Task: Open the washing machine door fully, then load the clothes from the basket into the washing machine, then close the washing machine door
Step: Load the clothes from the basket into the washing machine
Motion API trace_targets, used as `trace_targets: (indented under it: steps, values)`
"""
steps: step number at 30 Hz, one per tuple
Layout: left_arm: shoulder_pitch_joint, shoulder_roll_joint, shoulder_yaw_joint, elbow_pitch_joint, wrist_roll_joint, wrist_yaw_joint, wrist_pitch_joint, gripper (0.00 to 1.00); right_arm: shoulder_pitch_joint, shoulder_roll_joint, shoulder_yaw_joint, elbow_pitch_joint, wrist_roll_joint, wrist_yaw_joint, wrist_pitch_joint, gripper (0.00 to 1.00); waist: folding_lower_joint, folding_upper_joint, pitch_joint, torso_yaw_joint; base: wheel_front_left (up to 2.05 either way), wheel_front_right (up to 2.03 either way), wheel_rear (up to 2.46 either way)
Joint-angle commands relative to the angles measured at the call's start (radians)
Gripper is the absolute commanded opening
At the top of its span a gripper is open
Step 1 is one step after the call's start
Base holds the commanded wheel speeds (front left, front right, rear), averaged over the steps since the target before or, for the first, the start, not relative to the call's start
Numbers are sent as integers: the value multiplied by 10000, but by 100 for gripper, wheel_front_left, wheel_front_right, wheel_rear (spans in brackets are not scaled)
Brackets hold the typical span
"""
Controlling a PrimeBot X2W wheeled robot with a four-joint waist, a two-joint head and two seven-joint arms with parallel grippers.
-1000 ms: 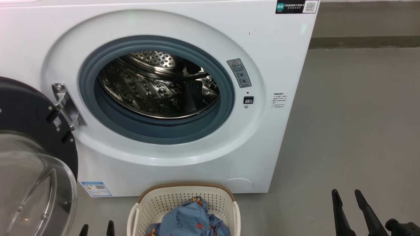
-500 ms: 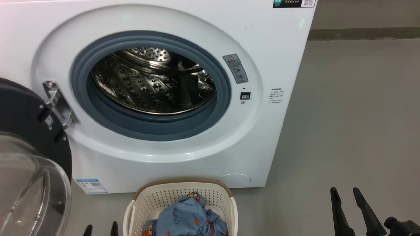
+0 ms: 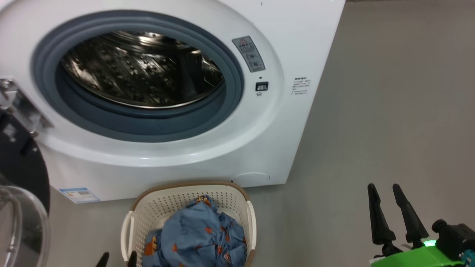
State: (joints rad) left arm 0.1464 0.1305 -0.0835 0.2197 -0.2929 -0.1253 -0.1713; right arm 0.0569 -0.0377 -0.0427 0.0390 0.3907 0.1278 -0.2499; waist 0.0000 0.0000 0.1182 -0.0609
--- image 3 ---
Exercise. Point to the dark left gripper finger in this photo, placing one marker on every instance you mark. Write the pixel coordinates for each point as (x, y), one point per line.
(103, 261)
(132, 260)

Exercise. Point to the metal door hinge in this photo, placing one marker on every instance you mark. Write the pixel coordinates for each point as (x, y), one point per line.
(26, 111)

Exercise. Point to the black round glass washer door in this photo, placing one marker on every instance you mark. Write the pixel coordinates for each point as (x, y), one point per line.
(18, 163)

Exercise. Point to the blue energy label sticker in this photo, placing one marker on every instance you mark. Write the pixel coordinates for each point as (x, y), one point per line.
(79, 195)

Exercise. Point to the round white filter cover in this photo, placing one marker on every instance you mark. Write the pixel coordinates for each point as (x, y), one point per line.
(251, 180)

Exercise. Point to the grey warning sticker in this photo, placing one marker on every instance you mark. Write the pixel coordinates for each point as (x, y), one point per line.
(248, 53)

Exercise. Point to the white front-load washing machine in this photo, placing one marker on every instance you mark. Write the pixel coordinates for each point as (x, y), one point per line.
(297, 37)

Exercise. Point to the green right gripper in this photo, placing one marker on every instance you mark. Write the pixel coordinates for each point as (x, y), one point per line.
(415, 257)

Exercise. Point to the grey rubber door seal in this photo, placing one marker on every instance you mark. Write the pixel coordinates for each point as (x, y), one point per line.
(148, 129)

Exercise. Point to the steel washer drum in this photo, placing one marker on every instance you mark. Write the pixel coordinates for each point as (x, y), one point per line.
(130, 70)

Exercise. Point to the black door latch slot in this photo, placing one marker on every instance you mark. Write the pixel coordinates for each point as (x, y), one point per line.
(261, 86)

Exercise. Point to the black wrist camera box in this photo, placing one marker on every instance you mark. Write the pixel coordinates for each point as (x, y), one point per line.
(456, 237)

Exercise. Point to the cream perforated laundry basket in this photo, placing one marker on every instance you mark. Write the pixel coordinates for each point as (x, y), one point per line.
(159, 207)

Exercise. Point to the small printed text label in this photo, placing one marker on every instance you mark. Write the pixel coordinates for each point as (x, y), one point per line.
(301, 86)

